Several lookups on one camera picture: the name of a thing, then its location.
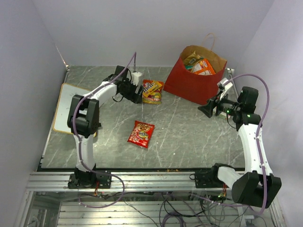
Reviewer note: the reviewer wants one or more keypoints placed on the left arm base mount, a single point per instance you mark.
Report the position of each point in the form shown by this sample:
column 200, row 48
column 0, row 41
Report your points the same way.
column 89, row 180

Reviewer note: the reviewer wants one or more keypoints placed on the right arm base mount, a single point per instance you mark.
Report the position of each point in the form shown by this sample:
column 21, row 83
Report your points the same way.
column 205, row 179

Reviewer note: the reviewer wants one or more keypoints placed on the yellow M&M's bag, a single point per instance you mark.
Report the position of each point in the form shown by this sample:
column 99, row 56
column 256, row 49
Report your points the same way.
column 152, row 88

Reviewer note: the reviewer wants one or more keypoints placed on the orange Fox's candy bag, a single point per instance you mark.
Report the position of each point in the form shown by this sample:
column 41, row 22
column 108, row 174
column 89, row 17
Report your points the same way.
column 150, row 100

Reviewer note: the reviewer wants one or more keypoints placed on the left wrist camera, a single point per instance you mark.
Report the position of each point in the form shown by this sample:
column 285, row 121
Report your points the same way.
column 136, row 78

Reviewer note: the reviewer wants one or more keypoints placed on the small red snack packet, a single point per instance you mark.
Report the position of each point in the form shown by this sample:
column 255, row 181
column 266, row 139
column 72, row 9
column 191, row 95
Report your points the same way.
column 141, row 134

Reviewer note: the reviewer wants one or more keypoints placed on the aluminium rail frame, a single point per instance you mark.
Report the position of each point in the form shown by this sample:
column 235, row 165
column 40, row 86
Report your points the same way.
column 136, row 199

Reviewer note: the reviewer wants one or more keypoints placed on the small whiteboard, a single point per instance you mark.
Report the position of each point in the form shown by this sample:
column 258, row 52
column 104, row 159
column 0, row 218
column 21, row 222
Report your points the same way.
column 63, row 106

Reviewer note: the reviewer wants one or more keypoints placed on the red paper bag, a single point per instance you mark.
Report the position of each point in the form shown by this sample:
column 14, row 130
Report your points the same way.
column 195, row 87

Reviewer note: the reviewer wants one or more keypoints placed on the small white box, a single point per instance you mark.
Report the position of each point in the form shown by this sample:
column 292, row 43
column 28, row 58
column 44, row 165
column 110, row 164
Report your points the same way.
column 222, row 114

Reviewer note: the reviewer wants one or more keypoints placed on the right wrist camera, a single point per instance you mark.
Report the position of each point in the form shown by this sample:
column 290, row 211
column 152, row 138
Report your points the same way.
column 224, row 85

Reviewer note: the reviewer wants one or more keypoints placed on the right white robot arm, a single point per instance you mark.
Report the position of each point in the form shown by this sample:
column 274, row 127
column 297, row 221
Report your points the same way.
column 257, row 187

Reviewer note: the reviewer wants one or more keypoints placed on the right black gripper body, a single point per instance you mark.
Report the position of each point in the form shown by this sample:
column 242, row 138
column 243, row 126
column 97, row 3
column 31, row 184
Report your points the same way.
column 225, row 105

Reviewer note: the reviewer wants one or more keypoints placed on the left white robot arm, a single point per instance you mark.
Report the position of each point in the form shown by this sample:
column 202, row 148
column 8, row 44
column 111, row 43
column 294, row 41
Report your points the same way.
column 83, row 121

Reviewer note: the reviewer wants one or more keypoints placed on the orange snack packet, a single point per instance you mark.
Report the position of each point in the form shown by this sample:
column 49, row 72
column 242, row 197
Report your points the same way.
column 202, row 67

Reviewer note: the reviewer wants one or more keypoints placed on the brown snack pouch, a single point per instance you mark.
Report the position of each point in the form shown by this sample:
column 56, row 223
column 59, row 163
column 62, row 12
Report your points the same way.
column 192, row 59

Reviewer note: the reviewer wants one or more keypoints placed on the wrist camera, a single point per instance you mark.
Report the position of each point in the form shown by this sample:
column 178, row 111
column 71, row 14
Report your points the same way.
column 136, row 78
column 224, row 85

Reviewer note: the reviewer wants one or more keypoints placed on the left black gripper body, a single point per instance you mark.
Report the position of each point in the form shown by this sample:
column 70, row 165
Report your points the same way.
column 130, row 91

